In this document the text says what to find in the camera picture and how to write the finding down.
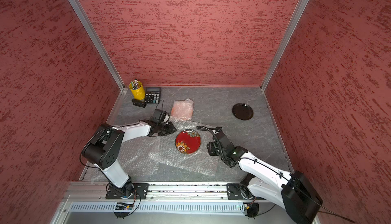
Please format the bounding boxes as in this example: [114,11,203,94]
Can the black dinner plate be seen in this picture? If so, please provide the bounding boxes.
[232,103,254,121]

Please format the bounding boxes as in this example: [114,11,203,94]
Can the perforated cable duct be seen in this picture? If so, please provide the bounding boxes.
[69,202,245,215]

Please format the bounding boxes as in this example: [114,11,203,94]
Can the black stapler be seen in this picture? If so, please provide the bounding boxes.
[132,98,147,108]

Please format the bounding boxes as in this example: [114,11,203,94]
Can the clear bubble wrap sheet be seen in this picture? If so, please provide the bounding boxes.
[118,137,159,179]

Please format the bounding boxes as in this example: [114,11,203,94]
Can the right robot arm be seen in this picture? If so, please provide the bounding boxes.
[207,141,323,224]

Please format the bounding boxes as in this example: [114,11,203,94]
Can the bubble pink plate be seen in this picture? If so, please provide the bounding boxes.
[151,117,219,176]

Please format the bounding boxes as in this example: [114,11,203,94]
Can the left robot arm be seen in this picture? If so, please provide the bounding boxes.
[80,120,177,199]

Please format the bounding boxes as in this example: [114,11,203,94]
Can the black calculator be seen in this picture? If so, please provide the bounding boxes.
[145,87,161,105]

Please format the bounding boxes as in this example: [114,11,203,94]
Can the pens in cup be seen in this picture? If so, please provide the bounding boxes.
[129,79,142,90]

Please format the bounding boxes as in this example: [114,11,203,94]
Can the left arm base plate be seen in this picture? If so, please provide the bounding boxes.
[105,183,149,200]

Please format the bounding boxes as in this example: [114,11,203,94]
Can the red floral dinner plate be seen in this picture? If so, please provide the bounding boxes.
[175,129,201,154]

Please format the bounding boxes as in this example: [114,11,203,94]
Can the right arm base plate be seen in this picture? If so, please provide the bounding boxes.
[227,183,255,200]

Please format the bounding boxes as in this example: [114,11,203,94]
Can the aluminium front rail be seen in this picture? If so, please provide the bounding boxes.
[64,181,311,202]

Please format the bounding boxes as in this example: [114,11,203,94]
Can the yellow pen cup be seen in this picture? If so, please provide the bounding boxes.
[129,81,146,100]

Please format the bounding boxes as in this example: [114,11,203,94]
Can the bubble wrapped orange plate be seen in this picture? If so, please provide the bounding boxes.
[171,99,194,121]

